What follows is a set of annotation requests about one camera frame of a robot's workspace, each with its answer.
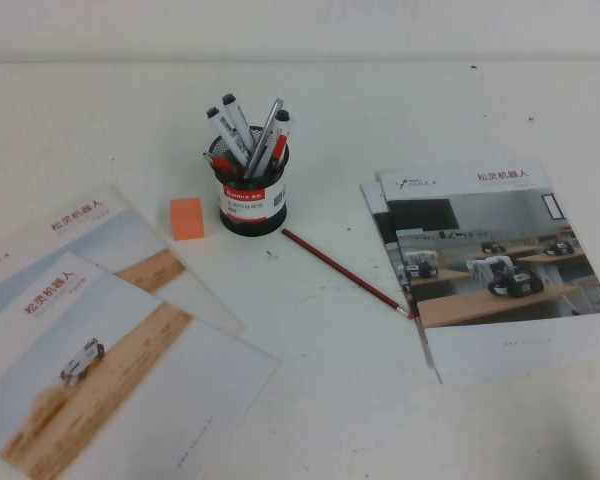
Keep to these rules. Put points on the white marker black cap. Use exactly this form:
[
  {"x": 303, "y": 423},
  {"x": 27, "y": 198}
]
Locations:
[
  {"x": 237, "y": 117},
  {"x": 282, "y": 125},
  {"x": 225, "y": 131}
]

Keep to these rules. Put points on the red capped marker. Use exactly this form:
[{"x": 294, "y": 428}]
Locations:
[{"x": 221, "y": 163}]

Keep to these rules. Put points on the classroom cover brochure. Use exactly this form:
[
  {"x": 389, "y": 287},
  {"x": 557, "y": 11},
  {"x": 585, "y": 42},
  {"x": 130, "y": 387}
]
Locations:
[
  {"x": 480, "y": 250},
  {"x": 375, "y": 200}
]

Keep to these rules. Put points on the desert cover brochure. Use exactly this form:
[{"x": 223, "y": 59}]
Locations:
[
  {"x": 130, "y": 235},
  {"x": 130, "y": 375}
]

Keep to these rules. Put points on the red pencil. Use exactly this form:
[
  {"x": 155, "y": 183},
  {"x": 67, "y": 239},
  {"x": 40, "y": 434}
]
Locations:
[{"x": 345, "y": 272}]

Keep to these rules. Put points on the black mesh pen holder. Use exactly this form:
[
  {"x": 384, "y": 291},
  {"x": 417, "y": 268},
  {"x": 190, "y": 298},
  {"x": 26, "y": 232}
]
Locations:
[{"x": 252, "y": 220}]

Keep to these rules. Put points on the orange foam block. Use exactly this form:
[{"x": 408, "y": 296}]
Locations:
[{"x": 185, "y": 220}]

